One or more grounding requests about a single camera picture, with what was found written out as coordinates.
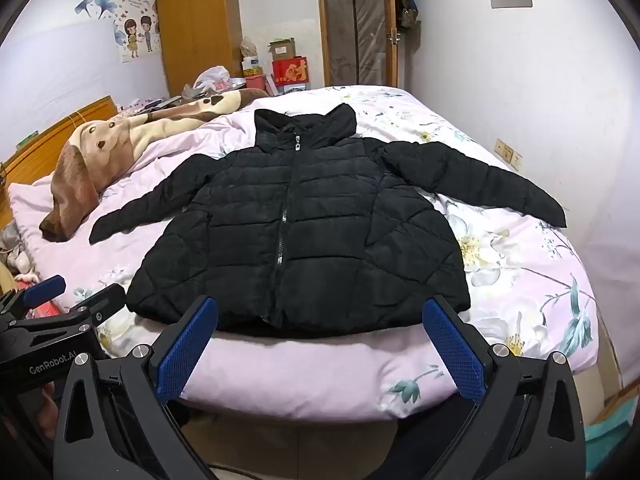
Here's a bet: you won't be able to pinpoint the wooden door leaf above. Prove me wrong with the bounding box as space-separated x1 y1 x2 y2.
386 0 402 88

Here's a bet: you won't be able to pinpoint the white plastic bag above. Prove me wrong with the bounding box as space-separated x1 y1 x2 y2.
182 65 233 98

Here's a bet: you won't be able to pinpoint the blue flower wall sticker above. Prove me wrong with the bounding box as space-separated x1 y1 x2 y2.
75 0 118 17

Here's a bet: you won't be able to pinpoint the pink floral duvet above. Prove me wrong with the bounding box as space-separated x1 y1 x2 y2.
7 85 601 423

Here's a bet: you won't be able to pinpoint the pile of pale clothes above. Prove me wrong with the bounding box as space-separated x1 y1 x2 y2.
0 222 41 286

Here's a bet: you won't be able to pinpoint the red gift box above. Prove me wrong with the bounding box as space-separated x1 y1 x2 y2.
272 55 312 96

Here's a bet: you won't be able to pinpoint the black puffer jacket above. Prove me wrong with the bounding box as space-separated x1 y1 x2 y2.
89 102 567 338

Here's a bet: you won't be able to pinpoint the hanging bags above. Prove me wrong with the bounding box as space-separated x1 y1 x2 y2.
395 0 421 31

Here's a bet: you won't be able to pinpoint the wooden door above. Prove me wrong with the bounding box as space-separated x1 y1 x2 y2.
315 0 393 88

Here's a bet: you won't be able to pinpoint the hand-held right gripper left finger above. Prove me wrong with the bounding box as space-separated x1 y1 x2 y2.
52 296 221 480

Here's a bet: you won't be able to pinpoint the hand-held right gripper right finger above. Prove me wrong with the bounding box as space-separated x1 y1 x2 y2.
421 294 586 480

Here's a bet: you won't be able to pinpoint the wooden headboard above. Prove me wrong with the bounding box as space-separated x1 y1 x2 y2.
0 95 118 231

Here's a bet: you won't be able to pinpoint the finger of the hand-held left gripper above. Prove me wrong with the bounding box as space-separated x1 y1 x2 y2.
0 275 67 329
65 283 127 332

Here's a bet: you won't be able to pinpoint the wooden wardrobe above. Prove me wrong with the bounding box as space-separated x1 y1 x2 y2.
154 0 246 98

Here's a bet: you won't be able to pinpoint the cartoon couple wall poster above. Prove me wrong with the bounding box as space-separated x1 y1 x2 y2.
112 0 161 63

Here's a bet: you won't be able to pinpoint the cardboard box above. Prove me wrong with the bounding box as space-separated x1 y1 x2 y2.
266 37 297 61

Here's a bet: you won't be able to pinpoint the brown dog print blanket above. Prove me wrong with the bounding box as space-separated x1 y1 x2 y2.
39 87 271 243

